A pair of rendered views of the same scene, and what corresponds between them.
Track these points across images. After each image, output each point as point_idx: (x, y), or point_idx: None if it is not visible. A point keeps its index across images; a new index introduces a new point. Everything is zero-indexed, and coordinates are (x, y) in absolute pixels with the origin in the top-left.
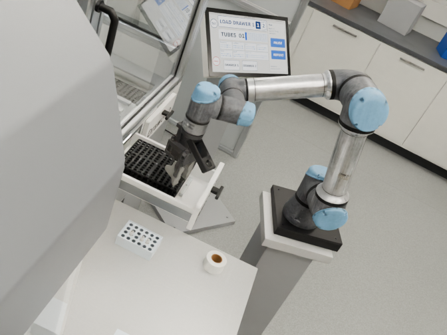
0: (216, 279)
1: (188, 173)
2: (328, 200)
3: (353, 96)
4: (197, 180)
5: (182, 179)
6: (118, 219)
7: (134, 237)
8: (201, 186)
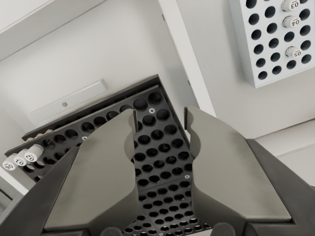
0: None
1: (111, 130)
2: None
3: None
4: (14, 105)
5: (136, 118)
6: (241, 104)
7: (294, 39)
8: (10, 81)
